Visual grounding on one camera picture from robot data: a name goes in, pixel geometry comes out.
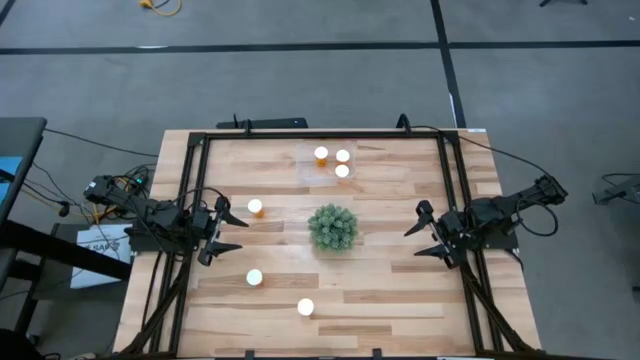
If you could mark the black aluminium table frame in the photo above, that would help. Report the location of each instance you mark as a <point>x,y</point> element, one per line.
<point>325,135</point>

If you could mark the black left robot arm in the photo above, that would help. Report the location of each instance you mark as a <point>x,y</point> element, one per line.
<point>160,217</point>

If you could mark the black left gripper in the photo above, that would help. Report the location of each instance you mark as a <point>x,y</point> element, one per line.
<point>207,222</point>

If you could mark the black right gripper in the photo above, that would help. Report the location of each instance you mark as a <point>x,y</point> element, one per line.
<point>452,232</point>

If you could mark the white printed cardboard box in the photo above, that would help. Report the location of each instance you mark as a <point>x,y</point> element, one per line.
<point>100,270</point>

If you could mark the dark grey equipment stand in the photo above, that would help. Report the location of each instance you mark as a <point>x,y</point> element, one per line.
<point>620,192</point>

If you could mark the black tripod foot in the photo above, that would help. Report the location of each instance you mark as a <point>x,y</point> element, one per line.
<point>550,2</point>

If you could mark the dark grey desk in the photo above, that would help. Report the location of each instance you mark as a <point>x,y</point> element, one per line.
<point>20,135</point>

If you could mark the black bar-shaped device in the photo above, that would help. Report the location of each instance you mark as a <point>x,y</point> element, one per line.
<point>270,123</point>

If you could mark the clear plastic basket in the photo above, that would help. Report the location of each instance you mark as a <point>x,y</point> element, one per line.
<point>305,170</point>

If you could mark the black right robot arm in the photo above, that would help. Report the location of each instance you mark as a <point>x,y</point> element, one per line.
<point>500,212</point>

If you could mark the artificial succulent in patterned pot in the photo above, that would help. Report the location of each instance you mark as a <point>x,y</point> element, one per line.
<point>332,227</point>

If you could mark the black controller box green light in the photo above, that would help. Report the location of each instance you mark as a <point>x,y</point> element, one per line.
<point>139,181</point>

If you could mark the blue panel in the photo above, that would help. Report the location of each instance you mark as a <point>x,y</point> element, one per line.
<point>7,170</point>

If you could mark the black desk support beam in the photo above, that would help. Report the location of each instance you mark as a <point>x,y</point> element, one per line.
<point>50,250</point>

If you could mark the orange pill bottle white cap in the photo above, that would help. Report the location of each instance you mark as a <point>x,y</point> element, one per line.
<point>255,206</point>
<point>321,152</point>
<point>305,306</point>
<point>342,171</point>
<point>254,277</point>
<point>342,155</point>

